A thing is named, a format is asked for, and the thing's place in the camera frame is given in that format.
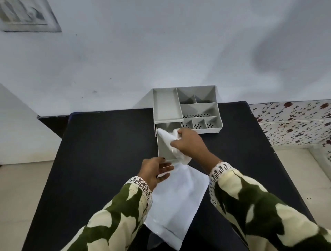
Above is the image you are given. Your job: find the framed wall picture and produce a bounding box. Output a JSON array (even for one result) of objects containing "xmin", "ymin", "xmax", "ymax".
[{"xmin": 0, "ymin": 0, "xmax": 62, "ymax": 33}]

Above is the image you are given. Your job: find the person's left forearm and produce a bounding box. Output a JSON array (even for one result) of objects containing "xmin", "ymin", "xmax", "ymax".
[{"xmin": 61, "ymin": 176, "xmax": 153, "ymax": 251}]

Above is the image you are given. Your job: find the white flat bag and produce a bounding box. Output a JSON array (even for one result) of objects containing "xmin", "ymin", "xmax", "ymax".
[{"xmin": 144, "ymin": 163, "xmax": 210, "ymax": 251}]

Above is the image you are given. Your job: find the person's left hand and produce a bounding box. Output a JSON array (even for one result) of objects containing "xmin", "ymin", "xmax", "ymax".
[{"xmin": 138, "ymin": 157, "xmax": 175, "ymax": 192}]

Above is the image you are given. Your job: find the white cloth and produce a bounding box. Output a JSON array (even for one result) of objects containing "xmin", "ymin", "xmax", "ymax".
[{"xmin": 157, "ymin": 128, "xmax": 192, "ymax": 165}]

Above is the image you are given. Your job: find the person's right hand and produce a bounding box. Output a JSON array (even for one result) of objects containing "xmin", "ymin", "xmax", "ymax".
[{"xmin": 170, "ymin": 127, "xmax": 221, "ymax": 173}]

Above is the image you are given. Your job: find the grey organizer drawer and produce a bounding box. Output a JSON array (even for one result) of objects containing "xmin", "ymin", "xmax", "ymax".
[{"xmin": 155, "ymin": 122, "xmax": 183, "ymax": 164}]

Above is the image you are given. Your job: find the person's right forearm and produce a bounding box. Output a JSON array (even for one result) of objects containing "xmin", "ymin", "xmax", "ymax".
[{"xmin": 204, "ymin": 153, "xmax": 331, "ymax": 251}]

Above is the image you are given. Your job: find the grey compartment organizer box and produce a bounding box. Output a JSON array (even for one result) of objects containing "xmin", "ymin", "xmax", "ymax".
[{"xmin": 152, "ymin": 85, "xmax": 223, "ymax": 134}]

